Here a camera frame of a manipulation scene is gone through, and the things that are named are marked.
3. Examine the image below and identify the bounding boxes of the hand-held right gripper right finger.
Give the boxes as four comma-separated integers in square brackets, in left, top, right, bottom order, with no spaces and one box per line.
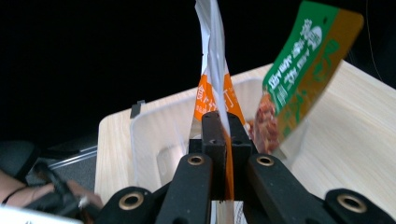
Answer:
[226,112,253,201]

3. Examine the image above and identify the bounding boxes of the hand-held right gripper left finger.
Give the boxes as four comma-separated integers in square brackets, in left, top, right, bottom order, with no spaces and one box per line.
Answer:
[201,110,228,201]

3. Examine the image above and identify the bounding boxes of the clear plastic container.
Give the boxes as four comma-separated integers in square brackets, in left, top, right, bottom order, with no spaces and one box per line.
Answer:
[129,77,310,194]

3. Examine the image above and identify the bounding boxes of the green packet with red food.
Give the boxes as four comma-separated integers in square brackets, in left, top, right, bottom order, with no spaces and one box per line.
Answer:
[247,0,365,157]

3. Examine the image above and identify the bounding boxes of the white and orange packet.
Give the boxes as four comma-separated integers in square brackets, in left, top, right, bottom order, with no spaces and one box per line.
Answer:
[189,0,248,224]

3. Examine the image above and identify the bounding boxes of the black tape strip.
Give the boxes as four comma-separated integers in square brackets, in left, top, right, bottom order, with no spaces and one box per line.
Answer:
[129,99,147,119]

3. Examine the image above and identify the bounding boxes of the metal floor rail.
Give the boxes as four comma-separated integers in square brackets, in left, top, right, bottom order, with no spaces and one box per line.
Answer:
[46,145,99,171]

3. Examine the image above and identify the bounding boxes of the black floor cable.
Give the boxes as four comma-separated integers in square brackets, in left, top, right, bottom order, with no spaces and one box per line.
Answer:
[363,0,391,83]

